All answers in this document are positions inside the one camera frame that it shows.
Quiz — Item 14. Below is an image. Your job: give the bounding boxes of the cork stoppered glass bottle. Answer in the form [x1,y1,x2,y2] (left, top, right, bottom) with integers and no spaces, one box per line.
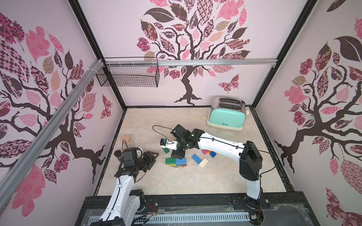
[122,135,131,144]

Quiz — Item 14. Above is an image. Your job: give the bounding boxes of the white lego plate brick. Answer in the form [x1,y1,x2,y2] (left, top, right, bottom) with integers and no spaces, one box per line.
[198,158,209,168]

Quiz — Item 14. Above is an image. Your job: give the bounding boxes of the mint green toaster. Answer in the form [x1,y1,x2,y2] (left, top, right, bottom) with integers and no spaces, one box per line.
[206,96,248,131]

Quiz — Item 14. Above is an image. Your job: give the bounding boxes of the white vented base strip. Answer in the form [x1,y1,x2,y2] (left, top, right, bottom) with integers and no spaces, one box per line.
[87,212,251,226]

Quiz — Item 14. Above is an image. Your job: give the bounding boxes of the aluminium rail left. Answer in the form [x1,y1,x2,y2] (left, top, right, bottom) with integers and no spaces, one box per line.
[1,59,104,208]

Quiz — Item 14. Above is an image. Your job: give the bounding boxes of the black enclosure frame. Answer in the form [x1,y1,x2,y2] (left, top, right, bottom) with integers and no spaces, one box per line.
[69,1,319,226]

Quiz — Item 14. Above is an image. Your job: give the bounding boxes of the light blue 2x4 brick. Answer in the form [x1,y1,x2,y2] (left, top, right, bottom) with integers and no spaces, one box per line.
[192,154,202,164]

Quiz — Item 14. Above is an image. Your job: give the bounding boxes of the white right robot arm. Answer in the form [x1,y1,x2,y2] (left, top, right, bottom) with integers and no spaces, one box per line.
[160,124,263,201]

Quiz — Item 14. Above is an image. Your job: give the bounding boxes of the aluminium rail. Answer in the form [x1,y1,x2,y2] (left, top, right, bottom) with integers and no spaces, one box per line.
[106,58,278,66]
[1,59,104,208]

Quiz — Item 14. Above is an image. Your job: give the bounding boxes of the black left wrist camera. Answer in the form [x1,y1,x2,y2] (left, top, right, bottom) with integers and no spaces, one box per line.
[123,147,142,168]

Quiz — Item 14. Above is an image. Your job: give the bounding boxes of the dark green brick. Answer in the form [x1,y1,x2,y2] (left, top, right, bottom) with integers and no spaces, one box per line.
[163,148,170,154]
[165,158,176,165]

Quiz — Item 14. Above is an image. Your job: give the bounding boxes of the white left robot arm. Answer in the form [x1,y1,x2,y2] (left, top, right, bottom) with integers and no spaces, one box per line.
[91,147,159,226]

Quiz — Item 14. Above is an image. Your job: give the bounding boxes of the small dark labelled bottle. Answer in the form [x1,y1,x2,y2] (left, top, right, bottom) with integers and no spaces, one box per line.
[114,150,124,163]

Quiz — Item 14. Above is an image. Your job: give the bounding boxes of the black wire basket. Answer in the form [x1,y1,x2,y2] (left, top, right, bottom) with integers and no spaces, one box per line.
[96,56,160,88]

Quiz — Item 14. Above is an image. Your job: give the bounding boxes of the aluminium rail back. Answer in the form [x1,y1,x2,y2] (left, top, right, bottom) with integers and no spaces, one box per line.
[106,58,278,66]

